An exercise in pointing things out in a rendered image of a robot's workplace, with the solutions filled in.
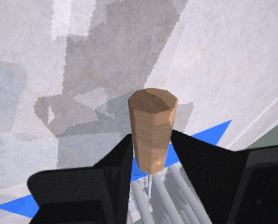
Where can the blue flat strip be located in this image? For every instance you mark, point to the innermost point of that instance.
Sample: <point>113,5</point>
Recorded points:
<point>27,206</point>

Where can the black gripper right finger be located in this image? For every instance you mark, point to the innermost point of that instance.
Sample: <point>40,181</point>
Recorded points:
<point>219,176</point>

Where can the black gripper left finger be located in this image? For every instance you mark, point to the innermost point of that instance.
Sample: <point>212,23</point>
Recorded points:
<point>108,181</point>

